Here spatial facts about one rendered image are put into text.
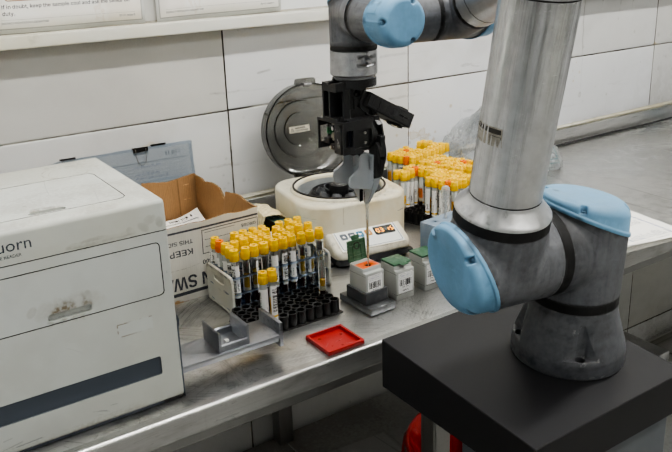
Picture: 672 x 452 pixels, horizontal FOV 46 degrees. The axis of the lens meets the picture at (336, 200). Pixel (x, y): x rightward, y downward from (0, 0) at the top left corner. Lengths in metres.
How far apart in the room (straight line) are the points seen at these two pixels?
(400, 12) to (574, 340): 0.49
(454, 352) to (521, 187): 0.30
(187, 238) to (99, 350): 0.39
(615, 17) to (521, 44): 1.82
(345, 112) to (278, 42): 0.62
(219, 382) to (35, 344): 0.28
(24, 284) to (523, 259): 0.60
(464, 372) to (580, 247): 0.23
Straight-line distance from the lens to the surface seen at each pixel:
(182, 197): 1.70
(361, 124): 1.24
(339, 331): 1.30
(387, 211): 1.61
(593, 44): 2.58
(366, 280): 1.35
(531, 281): 0.96
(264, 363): 1.23
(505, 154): 0.88
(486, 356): 1.10
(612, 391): 1.07
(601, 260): 1.02
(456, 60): 2.16
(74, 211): 1.03
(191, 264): 1.44
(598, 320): 1.07
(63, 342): 1.07
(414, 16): 1.12
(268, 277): 1.27
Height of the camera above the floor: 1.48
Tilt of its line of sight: 18 degrees down
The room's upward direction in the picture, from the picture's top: 2 degrees counter-clockwise
